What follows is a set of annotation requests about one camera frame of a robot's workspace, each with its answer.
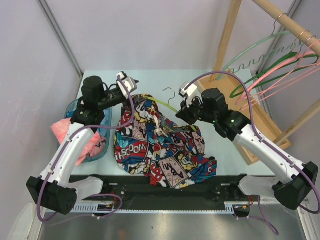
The wooden hanger rack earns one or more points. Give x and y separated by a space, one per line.
264 122

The lime green hanger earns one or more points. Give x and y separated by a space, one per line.
165 102

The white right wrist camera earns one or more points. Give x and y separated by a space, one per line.
188 91

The comic print shorts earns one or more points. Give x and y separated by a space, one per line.
148 143

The light blue garment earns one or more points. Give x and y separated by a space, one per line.
106 121

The pink shark shorts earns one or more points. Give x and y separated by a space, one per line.
93 148

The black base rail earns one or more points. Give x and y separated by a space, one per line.
139 195

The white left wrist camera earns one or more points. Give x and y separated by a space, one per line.
126 84

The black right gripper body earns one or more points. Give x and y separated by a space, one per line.
194 112

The pale green hanger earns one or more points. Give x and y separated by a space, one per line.
259 52

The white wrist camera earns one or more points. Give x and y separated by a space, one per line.
126 84
188 91

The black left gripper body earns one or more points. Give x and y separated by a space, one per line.
111 97

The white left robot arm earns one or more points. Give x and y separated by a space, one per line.
52 189

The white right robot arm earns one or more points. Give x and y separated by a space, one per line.
293 180

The dark green hanger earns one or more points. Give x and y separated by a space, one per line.
285 61

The teal plastic basket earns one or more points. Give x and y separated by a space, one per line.
103 131

